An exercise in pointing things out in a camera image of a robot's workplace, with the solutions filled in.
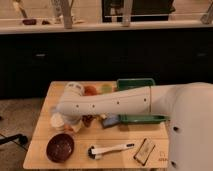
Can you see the green cup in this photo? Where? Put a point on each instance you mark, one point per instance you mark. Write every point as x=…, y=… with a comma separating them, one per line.
x=106, y=88

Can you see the white handled dish brush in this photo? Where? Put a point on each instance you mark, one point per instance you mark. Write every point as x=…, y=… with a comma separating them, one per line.
x=95, y=153

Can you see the red apple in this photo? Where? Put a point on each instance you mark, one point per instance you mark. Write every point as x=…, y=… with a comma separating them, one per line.
x=68, y=128

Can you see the black chair leg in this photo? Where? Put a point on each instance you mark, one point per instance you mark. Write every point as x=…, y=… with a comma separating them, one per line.
x=22, y=139

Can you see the green plastic tray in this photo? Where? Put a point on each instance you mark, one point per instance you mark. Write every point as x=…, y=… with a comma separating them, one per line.
x=124, y=84

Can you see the dark brown bowl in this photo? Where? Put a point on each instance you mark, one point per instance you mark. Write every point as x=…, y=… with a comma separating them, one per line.
x=60, y=148

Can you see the orange bowl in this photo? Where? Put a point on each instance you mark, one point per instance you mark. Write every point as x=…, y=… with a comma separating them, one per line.
x=90, y=91

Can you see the bunch of dark grapes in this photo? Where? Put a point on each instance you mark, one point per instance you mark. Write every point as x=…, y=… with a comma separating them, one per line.
x=87, y=120

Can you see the brown rectangular box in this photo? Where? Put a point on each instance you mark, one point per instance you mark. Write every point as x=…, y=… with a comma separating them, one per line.
x=144, y=151

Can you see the wooden folding table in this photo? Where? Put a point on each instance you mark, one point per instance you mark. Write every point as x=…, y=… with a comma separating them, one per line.
x=36, y=157

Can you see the white paper cup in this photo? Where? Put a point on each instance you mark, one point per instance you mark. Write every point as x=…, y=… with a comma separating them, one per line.
x=57, y=122

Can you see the blue sponge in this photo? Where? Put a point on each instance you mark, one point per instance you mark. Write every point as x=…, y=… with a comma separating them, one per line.
x=110, y=121

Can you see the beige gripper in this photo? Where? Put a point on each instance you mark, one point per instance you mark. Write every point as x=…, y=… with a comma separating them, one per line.
x=76, y=124

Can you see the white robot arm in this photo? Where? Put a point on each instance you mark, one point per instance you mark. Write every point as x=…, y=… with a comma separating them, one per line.
x=189, y=107

